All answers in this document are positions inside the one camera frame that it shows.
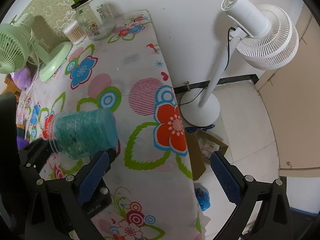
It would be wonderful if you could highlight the teal scribbled clear plastic cup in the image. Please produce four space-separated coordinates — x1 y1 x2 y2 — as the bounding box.
48 108 118 160

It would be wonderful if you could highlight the green patterned foam mat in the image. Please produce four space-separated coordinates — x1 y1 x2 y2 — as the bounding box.
22 0 75 50

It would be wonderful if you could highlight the green desk fan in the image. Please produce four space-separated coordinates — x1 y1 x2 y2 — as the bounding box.
1 13 73 82

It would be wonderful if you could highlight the blue cloth on floor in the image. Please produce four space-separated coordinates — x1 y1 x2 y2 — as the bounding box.
195 188 210 211

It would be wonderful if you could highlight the beige door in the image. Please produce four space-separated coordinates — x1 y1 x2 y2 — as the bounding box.
256 5 319 177

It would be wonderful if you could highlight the black fan power cable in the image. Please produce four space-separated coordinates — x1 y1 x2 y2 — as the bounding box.
177 26 237 107

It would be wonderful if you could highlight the wooden chair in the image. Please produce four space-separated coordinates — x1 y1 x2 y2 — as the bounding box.
2 74 21 103

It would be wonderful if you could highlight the cotton swab container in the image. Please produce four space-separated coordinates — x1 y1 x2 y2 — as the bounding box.
63 21 86 45

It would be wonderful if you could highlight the purple plush toy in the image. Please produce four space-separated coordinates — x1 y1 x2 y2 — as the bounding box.
10 66 33 90

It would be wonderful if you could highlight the floral tablecloth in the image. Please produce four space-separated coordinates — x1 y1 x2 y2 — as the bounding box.
17 10 204 239

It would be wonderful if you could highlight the white standing fan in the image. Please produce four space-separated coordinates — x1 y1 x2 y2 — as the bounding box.
180 0 299 127

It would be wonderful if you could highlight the cardboard box on floor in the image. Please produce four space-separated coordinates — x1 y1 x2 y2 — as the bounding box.
185 129 229 181

